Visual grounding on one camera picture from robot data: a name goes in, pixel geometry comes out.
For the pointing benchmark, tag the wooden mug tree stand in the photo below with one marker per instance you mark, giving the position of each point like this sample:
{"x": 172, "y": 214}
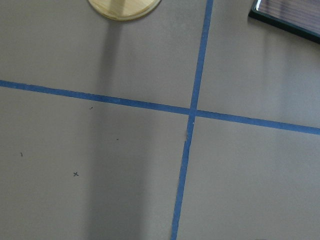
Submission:
{"x": 124, "y": 10}

